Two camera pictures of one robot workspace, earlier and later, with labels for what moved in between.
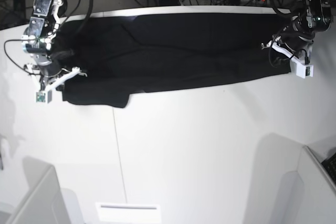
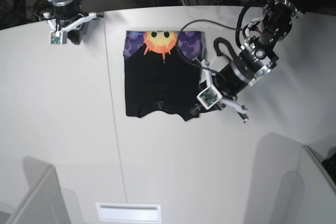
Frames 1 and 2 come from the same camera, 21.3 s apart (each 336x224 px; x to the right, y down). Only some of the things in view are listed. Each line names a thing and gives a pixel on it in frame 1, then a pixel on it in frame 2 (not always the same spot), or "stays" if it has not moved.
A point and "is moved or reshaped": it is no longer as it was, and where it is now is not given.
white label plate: [128, 212] stays
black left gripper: [48, 68] -> [59, 1]
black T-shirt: [122, 55] is moved or reshaped
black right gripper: [298, 40] -> [231, 80]
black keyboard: [329, 165] stays
